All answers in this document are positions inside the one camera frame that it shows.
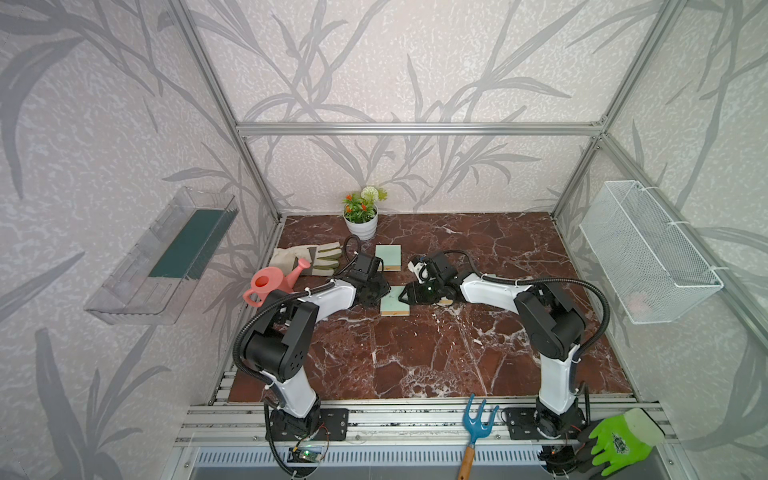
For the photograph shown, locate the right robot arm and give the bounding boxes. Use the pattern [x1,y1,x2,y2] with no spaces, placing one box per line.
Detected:
[399,252,602,439]

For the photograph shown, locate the mint jewelry box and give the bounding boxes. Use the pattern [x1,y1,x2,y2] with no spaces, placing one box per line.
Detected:
[380,286,410,317]
[375,244,402,271]

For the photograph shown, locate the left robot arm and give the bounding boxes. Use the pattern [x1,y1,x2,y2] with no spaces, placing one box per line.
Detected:
[232,253,391,441]

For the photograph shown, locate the white wire mesh basket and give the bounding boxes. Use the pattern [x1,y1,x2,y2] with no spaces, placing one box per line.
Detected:
[580,180,723,325]

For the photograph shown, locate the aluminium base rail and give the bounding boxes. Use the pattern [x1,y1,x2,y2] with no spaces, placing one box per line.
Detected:
[174,395,638,467]

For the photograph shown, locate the clear plastic wall shelf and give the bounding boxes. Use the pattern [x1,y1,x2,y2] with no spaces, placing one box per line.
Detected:
[84,187,239,326]

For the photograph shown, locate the green work glove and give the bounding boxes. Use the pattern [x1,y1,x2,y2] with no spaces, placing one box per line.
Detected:
[576,408,665,479]

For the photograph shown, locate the potted plant white pot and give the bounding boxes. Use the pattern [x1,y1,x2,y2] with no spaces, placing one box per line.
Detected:
[343,186,388,241]

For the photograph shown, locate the beige gardening gloves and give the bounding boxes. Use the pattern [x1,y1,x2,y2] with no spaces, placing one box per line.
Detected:
[269,242,342,277]

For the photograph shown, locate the blue hand rake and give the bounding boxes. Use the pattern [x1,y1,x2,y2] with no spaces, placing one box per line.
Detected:
[458,394,499,480]

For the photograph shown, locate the pink watering can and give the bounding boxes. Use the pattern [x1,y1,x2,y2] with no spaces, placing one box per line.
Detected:
[243,259,311,308]

